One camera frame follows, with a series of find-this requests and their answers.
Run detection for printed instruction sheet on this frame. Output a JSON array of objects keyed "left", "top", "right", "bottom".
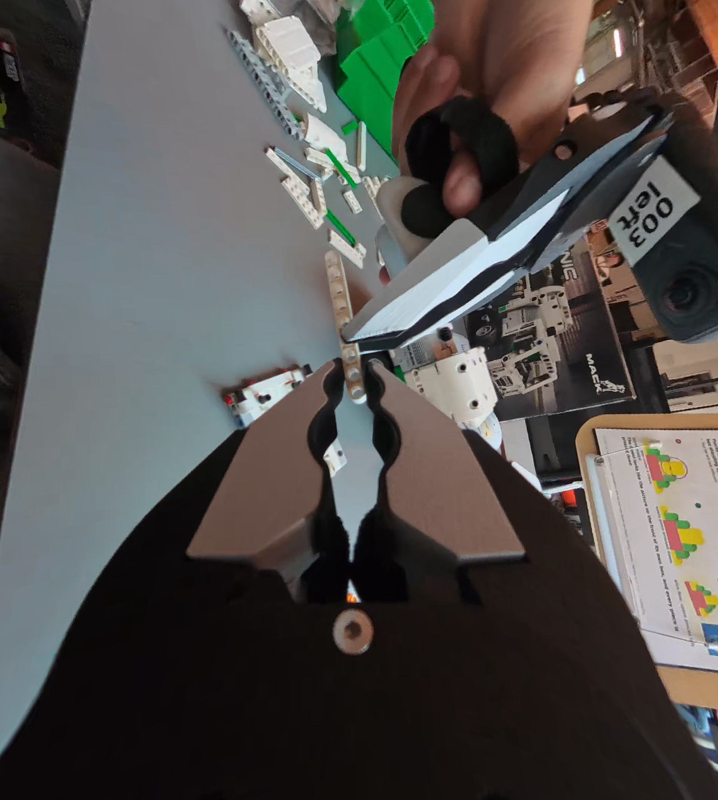
[{"left": 595, "top": 427, "right": 718, "bottom": 677}]

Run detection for white lego truck model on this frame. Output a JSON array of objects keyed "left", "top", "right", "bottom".
[{"left": 396, "top": 340, "right": 501, "bottom": 438}]

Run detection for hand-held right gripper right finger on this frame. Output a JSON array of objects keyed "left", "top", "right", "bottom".
[{"left": 353, "top": 360, "right": 526, "bottom": 604}]

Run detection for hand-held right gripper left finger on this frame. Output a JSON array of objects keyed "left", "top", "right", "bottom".
[{"left": 185, "top": 358, "right": 352, "bottom": 604}]

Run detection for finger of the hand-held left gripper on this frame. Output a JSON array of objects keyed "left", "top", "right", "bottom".
[
  {"left": 343, "top": 187, "right": 610, "bottom": 352},
  {"left": 341, "top": 114, "right": 675, "bottom": 338}
]

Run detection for long beige lego beam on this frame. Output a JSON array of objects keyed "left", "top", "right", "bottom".
[{"left": 324, "top": 250, "right": 367, "bottom": 405}]

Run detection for pile of green lego pieces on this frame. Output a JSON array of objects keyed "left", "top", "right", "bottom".
[{"left": 333, "top": 0, "right": 436, "bottom": 158}]

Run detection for person's left hand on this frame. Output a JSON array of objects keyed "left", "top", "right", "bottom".
[{"left": 380, "top": 0, "right": 594, "bottom": 285}]

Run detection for black lego set box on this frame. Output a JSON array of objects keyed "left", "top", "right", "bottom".
[{"left": 465, "top": 234, "right": 638, "bottom": 421}]

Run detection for pile of white lego pieces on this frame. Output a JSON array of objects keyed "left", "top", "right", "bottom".
[{"left": 228, "top": 0, "right": 397, "bottom": 271}]

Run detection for white lego beam red pins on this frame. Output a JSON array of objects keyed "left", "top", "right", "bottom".
[{"left": 223, "top": 366, "right": 307, "bottom": 428}]

